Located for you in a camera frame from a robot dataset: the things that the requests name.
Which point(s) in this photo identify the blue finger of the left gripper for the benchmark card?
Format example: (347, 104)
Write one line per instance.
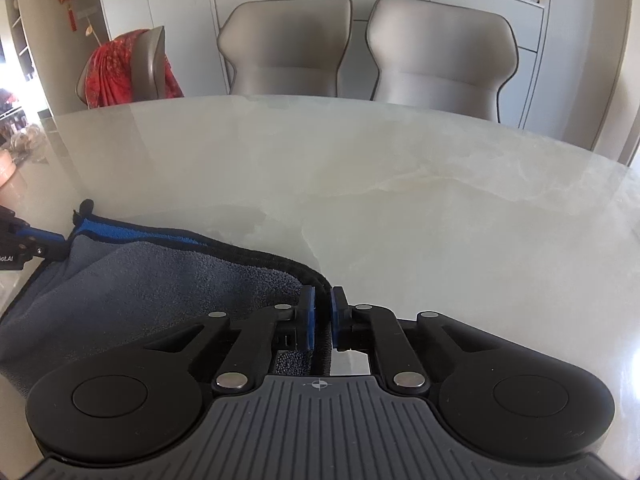
(29, 235)

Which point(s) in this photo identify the beige chair left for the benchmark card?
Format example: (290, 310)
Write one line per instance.
(286, 47)

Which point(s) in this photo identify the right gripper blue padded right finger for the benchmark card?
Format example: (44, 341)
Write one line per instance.
(376, 332)

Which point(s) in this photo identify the red patterned cloth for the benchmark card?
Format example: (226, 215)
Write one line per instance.
(120, 72)

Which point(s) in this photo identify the beige chair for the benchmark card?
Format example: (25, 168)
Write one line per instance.
(286, 47)
(431, 55)

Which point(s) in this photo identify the clear snack bag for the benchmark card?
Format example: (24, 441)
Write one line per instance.
(27, 145)

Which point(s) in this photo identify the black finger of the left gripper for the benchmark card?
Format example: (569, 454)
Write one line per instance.
(51, 251)

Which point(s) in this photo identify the beige chair right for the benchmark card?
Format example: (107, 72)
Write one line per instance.
(431, 55)

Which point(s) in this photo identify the grey chair with cloth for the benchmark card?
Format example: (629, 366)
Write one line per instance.
(150, 62)

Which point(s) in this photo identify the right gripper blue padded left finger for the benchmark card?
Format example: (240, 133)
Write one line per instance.
(268, 331)

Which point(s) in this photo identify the blue and grey towel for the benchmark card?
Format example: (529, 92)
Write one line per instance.
(121, 282)

